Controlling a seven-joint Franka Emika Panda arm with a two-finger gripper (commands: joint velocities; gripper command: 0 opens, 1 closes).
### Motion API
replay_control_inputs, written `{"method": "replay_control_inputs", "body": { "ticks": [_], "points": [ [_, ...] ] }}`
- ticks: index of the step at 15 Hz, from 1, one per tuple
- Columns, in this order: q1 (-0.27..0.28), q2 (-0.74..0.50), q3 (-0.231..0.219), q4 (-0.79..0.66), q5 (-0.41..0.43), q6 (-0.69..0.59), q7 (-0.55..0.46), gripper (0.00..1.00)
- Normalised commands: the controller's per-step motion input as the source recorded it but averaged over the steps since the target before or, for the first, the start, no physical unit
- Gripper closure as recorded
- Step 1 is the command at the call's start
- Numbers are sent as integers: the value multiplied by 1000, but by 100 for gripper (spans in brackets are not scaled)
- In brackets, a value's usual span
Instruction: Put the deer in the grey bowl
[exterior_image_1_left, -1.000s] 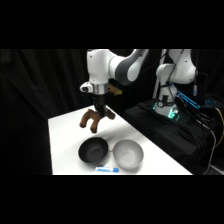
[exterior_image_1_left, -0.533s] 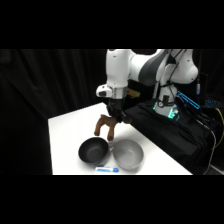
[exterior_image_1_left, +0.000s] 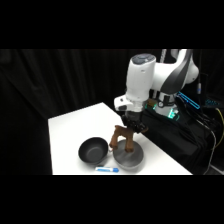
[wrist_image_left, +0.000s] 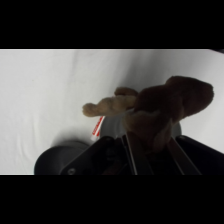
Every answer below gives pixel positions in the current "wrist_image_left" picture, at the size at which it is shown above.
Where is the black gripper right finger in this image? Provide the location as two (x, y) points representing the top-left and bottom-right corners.
(165, 135), (203, 176)

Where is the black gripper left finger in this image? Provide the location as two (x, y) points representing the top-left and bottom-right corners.
(124, 131), (155, 176)

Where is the brown plush deer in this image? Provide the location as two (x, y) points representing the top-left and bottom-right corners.
(81, 75), (215, 155)

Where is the black bowl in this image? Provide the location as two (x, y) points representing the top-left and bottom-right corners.
(33, 141), (98, 176)

